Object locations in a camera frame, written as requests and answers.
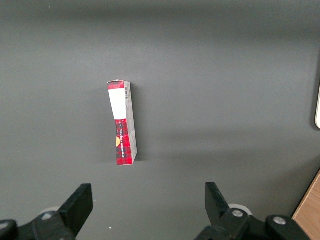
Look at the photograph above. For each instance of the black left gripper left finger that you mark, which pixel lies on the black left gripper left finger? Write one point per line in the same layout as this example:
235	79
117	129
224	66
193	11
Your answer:
70	217

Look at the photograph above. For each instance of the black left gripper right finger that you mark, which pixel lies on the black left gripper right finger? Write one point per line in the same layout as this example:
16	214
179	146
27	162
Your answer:
222	215

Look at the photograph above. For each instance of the red plaid carton box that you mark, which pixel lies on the red plaid carton box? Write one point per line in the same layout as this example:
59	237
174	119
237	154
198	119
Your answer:
122	125

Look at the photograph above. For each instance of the wooden box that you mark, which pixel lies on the wooden box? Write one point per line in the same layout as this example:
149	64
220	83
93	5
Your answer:
310	210

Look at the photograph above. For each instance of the white rectangular tray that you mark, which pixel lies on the white rectangular tray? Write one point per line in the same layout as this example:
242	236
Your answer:
317	110

